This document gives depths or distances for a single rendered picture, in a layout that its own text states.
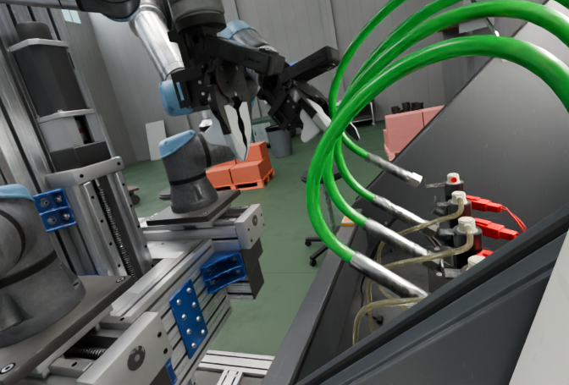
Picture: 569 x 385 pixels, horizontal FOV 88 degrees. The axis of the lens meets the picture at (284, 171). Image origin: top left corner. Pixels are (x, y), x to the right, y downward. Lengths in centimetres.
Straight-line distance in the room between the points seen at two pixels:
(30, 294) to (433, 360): 57
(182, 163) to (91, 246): 31
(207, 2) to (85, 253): 65
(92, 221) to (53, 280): 22
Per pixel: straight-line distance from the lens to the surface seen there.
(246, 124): 48
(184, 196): 94
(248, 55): 43
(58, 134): 84
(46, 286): 64
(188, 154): 93
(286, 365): 50
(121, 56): 1397
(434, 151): 84
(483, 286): 21
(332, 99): 52
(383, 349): 25
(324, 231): 31
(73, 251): 90
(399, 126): 496
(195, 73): 46
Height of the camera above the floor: 131
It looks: 14 degrees down
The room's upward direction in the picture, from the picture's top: 12 degrees counter-clockwise
